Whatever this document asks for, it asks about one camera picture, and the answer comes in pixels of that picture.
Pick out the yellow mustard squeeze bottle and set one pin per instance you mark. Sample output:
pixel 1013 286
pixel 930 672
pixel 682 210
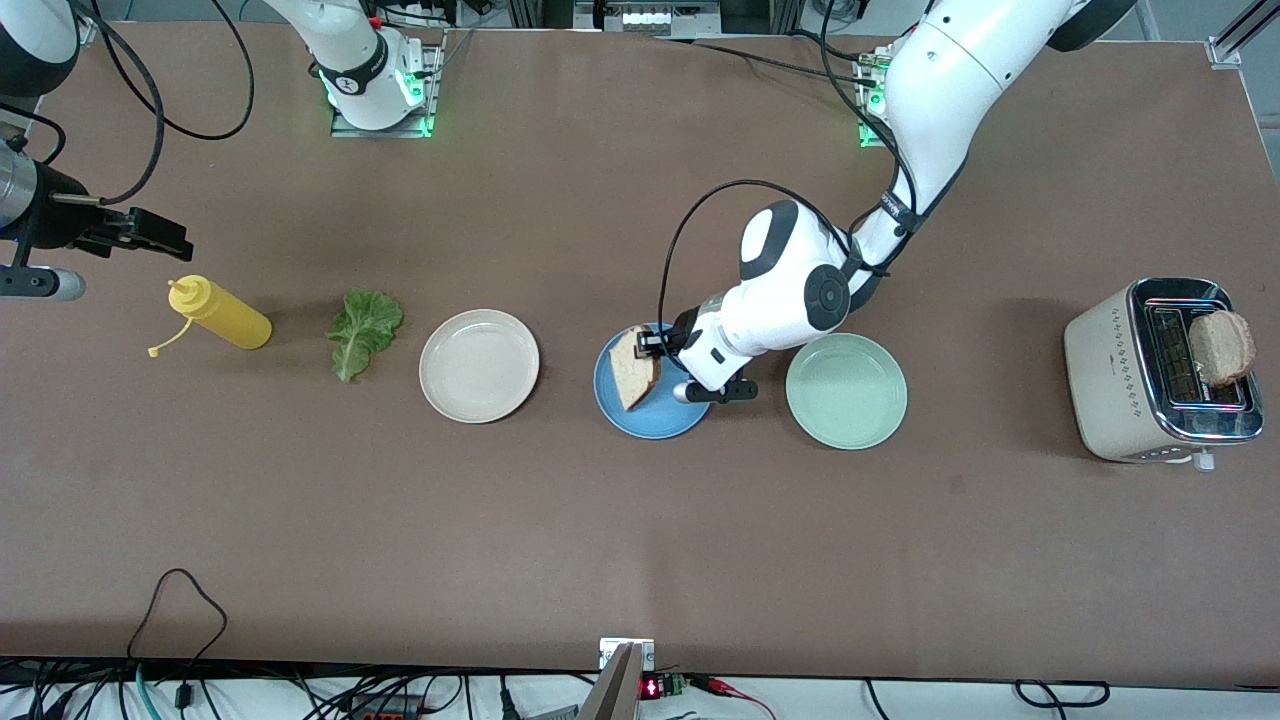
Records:
pixel 225 318

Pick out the metal table corner bracket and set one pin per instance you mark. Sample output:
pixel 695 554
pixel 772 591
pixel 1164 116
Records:
pixel 1222 52
pixel 88 32

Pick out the white power strip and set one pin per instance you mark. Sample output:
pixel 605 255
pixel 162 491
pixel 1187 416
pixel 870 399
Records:
pixel 645 18

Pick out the beige plate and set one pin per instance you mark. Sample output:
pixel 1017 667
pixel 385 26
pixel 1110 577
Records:
pixel 480 366

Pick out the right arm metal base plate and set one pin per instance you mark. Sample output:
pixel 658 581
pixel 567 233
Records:
pixel 380 132

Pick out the blue plate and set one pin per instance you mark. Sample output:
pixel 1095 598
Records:
pixel 650 422

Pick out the brown bread slice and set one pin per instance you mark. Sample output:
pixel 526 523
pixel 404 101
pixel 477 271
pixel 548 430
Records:
pixel 632 375
pixel 1222 347

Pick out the cream and chrome toaster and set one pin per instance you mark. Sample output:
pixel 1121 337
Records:
pixel 1110 380

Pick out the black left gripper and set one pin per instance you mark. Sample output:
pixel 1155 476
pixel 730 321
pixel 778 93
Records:
pixel 683 329

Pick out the small metal edge bracket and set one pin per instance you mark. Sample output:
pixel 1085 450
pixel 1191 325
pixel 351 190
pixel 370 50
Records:
pixel 608 648

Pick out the green lettuce leaf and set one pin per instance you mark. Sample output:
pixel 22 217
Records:
pixel 362 325

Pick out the aluminium profile bar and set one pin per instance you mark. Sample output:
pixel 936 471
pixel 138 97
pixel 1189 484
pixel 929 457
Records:
pixel 615 690

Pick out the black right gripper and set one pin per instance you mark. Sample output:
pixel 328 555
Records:
pixel 62 218

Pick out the red LED display module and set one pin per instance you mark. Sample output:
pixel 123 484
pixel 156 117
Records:
pixel 652 687

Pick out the light green plate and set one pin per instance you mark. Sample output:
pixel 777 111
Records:
pixel 846 392

